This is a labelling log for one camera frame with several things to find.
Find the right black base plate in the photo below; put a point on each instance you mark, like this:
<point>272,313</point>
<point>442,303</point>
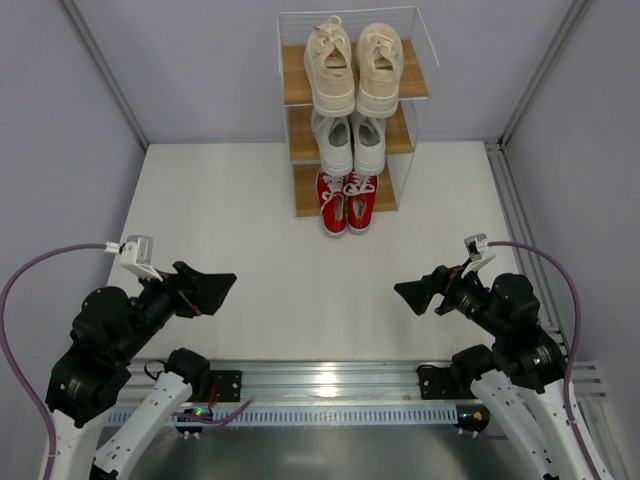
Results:
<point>437,383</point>

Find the white sneaker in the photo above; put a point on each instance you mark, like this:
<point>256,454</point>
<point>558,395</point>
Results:
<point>333,139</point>
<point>369,144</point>

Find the right corner aluminium post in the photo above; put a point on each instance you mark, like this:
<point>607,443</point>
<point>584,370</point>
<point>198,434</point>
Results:
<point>560,40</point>

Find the left corner aluminium post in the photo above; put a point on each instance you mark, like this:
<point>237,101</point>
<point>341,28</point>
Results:
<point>88,42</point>

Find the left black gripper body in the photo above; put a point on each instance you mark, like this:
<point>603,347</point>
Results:
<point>181,291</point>

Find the beige sneaker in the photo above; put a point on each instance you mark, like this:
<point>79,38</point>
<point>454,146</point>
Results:
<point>380,64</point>
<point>328,67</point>

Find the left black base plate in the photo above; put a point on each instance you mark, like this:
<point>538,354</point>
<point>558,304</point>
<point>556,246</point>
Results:
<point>222,386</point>

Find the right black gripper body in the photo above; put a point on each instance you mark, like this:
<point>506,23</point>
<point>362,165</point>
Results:
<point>443,290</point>

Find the right aluminium frame rail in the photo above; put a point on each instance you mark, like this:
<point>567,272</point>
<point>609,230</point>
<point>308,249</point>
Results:
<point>529,263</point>

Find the white wire shoe shelf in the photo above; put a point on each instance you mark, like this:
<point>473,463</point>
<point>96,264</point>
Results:
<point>403,129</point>

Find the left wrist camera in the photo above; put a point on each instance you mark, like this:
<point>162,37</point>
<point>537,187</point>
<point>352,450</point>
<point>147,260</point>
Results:
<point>135,256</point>

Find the white slotted cable duct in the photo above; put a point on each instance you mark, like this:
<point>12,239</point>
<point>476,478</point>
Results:
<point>256,415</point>

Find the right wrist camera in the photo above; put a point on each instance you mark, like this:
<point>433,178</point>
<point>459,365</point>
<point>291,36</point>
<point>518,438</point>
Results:
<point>480,253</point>

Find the aluminium mounting rail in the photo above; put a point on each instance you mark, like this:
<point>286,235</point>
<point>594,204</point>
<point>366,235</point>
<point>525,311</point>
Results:
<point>308,381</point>

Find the corner aluminium post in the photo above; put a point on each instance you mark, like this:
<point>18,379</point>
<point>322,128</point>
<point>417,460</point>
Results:
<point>560,40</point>
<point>88,42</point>

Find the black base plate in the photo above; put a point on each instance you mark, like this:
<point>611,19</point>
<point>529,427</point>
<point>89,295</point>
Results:
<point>222,386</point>
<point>437,383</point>

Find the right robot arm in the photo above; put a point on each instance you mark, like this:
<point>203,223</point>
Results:
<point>522,378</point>

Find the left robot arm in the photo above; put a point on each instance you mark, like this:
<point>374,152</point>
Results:
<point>107,334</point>

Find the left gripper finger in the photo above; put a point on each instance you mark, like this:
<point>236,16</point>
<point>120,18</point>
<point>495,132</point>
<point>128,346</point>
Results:
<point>203,294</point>
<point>186,272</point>

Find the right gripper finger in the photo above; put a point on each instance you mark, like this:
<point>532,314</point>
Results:
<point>418,293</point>
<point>443,274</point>

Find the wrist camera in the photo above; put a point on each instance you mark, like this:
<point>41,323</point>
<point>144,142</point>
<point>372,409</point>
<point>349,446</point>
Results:
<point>480,253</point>
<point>135,256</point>

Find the red canvas sneaker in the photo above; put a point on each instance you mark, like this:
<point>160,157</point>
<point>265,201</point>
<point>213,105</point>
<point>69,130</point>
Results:
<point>360,191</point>
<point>331,199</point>

